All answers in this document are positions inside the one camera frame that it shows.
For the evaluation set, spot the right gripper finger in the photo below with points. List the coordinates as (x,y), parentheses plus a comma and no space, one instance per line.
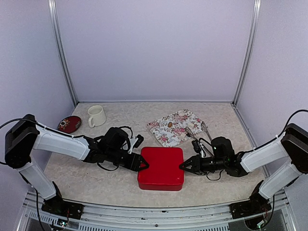
(194,161)
(191,169)

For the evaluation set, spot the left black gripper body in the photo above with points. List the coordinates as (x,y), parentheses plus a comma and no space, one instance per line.
(132,164)

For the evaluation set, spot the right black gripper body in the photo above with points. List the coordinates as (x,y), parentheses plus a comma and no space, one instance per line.
(204,167)

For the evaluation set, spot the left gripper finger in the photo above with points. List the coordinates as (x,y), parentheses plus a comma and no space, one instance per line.
(143,162)
(143,167)

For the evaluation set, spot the red tin lid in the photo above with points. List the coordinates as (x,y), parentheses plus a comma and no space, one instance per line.
(163,173)

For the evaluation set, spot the steel serving tongs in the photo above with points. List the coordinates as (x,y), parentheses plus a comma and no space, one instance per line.
(191,132)

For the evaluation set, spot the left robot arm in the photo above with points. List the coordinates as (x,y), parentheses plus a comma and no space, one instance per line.
(115,146)

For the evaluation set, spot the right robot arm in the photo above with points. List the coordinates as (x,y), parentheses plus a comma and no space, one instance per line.
(291,144)

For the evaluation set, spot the floral tray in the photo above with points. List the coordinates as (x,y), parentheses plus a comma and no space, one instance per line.
(173,136)

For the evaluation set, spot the cream ribbed mug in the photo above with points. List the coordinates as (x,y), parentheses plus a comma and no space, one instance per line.
(97,116)

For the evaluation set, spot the dark red patterned coaster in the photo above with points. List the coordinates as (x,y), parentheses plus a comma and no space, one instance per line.
(70,124)

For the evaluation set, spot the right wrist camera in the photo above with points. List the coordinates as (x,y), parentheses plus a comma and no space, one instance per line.
(199,148)

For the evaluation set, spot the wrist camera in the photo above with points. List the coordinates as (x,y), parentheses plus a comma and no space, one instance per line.
(135,142)
(199,148)

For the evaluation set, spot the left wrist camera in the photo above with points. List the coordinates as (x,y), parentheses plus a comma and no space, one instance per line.
(135,142)

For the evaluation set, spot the front aluminium rail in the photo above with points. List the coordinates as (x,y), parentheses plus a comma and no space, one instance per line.
(96,217)

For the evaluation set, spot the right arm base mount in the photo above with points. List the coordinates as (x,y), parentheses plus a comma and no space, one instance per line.
(248,208)

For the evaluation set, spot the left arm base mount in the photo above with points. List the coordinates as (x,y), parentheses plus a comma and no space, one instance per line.
(64,209)

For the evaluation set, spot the right aluminium frame post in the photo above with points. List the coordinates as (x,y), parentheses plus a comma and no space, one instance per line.
(248,51)

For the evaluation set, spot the aluminium frame post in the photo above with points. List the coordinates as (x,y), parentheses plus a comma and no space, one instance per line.
(248,51)
(61,53)

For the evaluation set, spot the left aluminium frame post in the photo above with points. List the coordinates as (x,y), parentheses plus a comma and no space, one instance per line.
(61,53)

